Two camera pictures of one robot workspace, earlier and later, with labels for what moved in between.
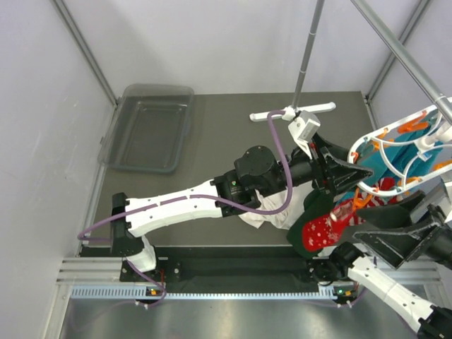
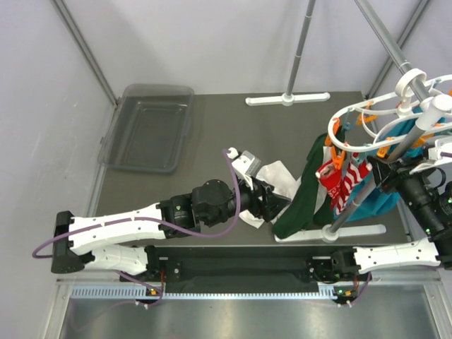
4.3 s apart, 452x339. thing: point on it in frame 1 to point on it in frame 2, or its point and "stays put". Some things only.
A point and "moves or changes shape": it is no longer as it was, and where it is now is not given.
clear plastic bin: (147, 128) stays put
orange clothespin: (359, 203) moves or changes shape
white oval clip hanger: (407, 153) moves or changes shape
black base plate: (224, 264) stays put
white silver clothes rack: (292, 112) to (333, 232)
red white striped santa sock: (385, 183) to (357, 171)
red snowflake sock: (324, 231) moves or changes shape
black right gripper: (405, 244) to (391, 172)
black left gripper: (338, 174) to (271, 205)
